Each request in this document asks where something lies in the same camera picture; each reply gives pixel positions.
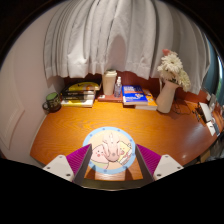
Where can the pink computer mouse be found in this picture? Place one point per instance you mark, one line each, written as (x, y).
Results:
(111, 146)

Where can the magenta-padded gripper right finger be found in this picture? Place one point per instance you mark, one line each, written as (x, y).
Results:
(166, 165)

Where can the reddish-brown flat tray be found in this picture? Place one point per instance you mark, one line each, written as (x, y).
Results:
(108, 98)

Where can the white pleated curtain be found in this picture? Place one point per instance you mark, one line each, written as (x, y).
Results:
(126, 33)

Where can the white laptop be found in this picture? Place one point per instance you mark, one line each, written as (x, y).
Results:
(205, 111)

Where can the dark book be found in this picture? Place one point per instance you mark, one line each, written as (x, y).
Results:
(78, 93)
(78, 97)

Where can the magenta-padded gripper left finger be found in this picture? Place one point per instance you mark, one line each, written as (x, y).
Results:
(60, 166)

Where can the dark mug with green inside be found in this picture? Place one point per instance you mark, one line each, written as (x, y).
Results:
(52, 101)

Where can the beige tumbler with lid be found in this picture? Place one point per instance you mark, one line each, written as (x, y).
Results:
(109, 82)

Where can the blue book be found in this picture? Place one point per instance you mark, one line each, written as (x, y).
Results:
(133, 94)

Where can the yellow-cover book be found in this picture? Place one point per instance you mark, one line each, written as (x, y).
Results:
(85, 86)

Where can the orange and white book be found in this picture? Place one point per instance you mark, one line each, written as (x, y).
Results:
(150, 104)

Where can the white ceramic jug vase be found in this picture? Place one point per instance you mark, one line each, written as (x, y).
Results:
(166, 98)

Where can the white flower bouquet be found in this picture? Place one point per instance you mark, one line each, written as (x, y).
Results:
(171, 66)

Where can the clear pump bottle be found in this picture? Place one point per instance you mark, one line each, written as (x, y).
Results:
(118, 89)

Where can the white paper sheet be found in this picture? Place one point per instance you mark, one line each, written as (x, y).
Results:
(211, 128)

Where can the round cartoon-print mouse pad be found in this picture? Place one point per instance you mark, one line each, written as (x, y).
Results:
(100, 160)

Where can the dark teal curtain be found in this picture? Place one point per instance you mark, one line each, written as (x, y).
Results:
(212, 73)

